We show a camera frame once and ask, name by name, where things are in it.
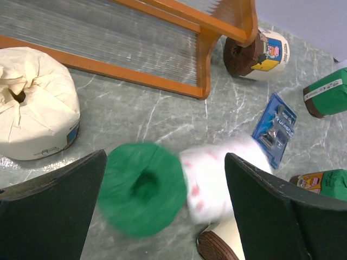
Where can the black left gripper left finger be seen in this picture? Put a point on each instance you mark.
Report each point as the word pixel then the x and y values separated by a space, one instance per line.
pixel 48 217

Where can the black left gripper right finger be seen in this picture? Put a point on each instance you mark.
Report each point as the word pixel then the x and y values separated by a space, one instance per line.
pixel 278 220

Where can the white dotted roll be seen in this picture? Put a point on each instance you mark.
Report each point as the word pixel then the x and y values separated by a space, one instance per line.
pixel 208 196

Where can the green roll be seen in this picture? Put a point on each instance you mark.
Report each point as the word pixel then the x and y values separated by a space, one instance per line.
pixel 143 189
pixel 327 96
pixel 330 183

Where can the orange wooden shelf rack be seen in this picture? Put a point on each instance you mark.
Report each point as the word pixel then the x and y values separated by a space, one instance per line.
pixel 160 44

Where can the cream wrapped roll front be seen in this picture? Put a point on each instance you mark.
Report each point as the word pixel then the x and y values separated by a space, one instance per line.
pixel 221 241

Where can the cream wrapped roll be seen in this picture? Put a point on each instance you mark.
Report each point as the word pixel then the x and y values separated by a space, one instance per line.
pixel 221 241
pixel 40 112

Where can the blue razor blister pack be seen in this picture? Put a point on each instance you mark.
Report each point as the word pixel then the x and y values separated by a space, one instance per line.
pixel 275 129

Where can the cream wrapped roll left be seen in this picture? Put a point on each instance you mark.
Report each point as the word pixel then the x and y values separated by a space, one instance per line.
pixel 40 112

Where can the cartoon wrapped roll back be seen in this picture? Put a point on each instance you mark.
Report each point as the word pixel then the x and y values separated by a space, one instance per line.
pixel 264 59

